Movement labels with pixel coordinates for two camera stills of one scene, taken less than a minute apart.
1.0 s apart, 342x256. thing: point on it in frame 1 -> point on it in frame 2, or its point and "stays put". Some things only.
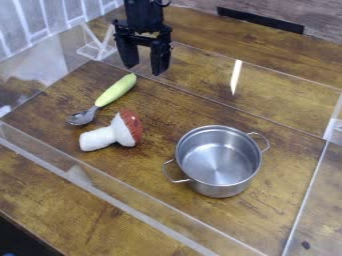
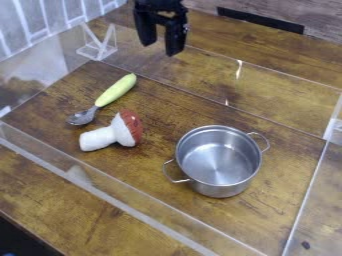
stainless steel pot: (217, 157) stays put
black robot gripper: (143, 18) -> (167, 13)
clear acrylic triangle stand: (96, 49) stays put
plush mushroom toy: (124, 131) stays put
